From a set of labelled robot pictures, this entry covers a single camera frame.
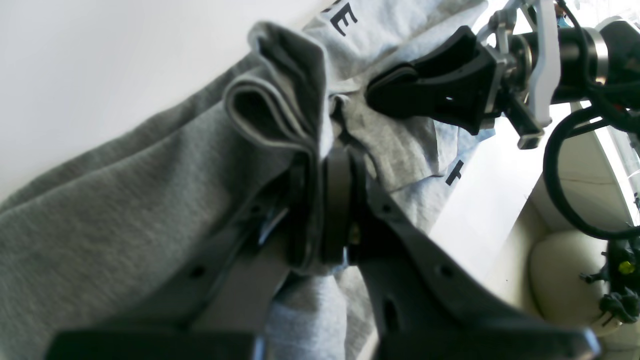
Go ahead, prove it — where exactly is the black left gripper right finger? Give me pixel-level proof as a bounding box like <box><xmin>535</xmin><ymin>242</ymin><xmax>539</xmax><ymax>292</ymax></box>
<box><xmin>320</xmin><ymin>148</ymin><xmax>601</xmax><ymax>360</ymax></box>

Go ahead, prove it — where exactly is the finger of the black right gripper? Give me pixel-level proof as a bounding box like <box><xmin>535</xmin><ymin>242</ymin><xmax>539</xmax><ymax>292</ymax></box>
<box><xmin>365</xmin><ymin>26</ymin><xmax>499</xmax><ymax>135</ymax></box>

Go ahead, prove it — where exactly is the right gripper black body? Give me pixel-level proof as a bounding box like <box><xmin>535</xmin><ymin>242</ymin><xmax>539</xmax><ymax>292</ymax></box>
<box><xmin>502</xmin><ymin>27</ymin><xmax>611</xmax><ymax>121</ymax></box>

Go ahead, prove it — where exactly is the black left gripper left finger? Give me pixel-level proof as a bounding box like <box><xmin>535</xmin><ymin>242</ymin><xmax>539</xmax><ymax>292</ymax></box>
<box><xmin>45</xmin><ymin>155</ymin><xmax>317</xmax><ymax>360</ymax></box>

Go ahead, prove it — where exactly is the grey T-shirt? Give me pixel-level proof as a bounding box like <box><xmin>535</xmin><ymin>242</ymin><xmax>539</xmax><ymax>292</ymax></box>
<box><xmin>1</xmin><ymin>0</ymin><xmax>494</xmax><ymax>360</ymax></box>

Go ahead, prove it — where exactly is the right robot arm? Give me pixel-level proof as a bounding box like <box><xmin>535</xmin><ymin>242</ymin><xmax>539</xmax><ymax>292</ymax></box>
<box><xmin>365</xmin><ymin>0</ymin><xmax>639</xmax><ymax>241</ymax></box>

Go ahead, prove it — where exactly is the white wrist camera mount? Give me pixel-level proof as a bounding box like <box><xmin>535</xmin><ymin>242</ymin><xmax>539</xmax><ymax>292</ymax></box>
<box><xmin>477</xmin><ymin>0</ymin><xmax>562</xmax><ymax>150</ymax></box>

